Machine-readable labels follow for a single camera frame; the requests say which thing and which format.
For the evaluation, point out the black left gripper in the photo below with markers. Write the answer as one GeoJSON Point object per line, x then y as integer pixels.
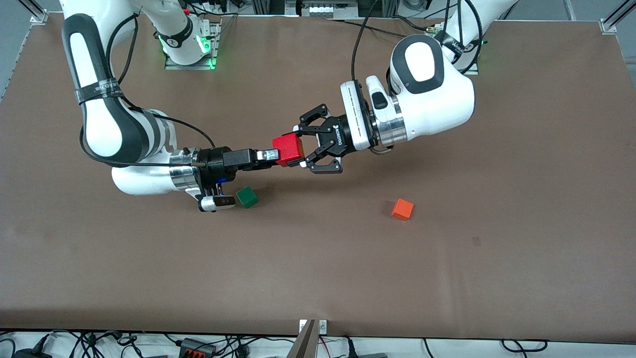
{"type": "Point", "coordinates": [339, 138]}

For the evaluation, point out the grey metal bar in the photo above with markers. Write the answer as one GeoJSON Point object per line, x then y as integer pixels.
{"type": "Point", "coordinates": [304, 345]}

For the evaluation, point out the black plug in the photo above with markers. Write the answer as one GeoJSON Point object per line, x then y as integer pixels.
{"type": "Point", "coordinates": [350, 348]}

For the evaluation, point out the small white bracket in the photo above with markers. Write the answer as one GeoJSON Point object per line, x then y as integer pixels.
{"type": "Point", "coordinates": [323, 326]}
{"type": "Point", "coordinates": [302, 326]}

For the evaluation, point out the large table cover sheet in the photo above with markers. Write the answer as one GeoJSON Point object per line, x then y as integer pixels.
{"type": "Point", "coordinates": [318, 273]}

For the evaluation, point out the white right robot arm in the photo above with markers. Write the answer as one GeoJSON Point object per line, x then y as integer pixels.
{"type": "Point", "coordinates": [99, 129]}

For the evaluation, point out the green wooden block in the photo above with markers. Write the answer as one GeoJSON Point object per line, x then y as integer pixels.
{"type": "Point", "coordinates": [247, 197]}

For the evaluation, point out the black orange power strip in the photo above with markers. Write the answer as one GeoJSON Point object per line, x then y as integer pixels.
{"type": "Point", "coordinates": [196, 347]}

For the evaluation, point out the aluminium frame corner profile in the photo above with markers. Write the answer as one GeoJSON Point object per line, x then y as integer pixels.
{"type": "Point", "coordinates": [608, 26]}
{"type": "Point", "coordinates": [39, 17]}

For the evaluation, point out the red wooden block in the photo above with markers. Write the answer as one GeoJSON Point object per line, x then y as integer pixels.
{"type": "Point", "coordinates": [288, 150]}

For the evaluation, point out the orange wooden block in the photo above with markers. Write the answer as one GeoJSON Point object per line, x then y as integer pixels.
{"type": "Point", "coordinates": [402, 209]}

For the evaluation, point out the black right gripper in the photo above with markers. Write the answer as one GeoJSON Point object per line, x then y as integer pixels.
{"type": "Point", "coordinates": [214, 162]}

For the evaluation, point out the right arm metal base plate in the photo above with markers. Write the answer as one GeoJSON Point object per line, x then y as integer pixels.
{"type": "Point", "coordinates": [214, 49]}

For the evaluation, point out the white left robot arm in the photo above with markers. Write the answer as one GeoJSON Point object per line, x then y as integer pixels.
{"type": "Point", "coordinates": [432, 99]}

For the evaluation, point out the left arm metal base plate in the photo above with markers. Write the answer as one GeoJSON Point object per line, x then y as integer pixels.
{"type": "Point", "coordinates": [474, 71]}

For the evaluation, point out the silver control box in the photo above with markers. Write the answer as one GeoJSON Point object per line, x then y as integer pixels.
{"type": "Point", "coordinates": [328, 9]}

